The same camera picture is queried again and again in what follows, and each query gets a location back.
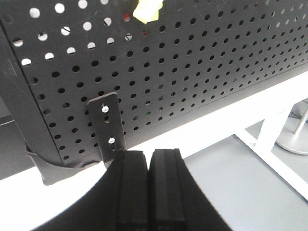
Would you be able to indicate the white standing desk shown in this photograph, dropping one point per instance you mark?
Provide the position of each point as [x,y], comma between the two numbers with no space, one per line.
[227,151]

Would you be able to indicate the black left clamp bracket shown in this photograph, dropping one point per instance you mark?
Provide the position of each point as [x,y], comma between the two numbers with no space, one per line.
[107,124]

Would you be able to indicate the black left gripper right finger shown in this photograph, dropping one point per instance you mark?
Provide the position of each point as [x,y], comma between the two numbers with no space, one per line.
[176,202]

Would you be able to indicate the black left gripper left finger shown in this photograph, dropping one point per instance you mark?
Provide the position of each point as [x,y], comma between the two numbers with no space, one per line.
[117,202]

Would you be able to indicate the sign stand with poster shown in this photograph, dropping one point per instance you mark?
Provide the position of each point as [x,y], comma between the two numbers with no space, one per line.
[294,134]

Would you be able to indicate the yellow toggle switch lower left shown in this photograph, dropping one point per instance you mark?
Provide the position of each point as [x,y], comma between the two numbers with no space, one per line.
[147,10]

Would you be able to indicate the black perforated pegboard panel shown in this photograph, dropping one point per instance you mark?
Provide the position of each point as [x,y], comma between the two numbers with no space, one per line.
[59,54]

